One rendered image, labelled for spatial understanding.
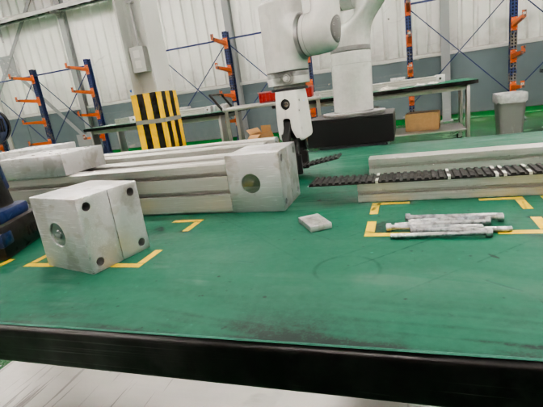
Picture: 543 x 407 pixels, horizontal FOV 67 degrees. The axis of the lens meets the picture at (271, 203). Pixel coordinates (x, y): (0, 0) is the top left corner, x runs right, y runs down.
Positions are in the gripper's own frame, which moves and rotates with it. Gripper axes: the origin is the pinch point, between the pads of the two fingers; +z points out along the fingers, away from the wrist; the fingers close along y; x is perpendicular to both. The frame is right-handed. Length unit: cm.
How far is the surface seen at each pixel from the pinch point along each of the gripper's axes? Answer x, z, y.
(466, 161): -32.0, 1.9, -1.8
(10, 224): 34, -2, -40
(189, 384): 38, 59, -2
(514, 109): -136, 45, 477
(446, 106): -81, 55, 740
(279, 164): -3.7, -4.4, -23.6
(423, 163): -24.6, 1.7, -1.3
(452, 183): -28.1, 0.8, -21.0
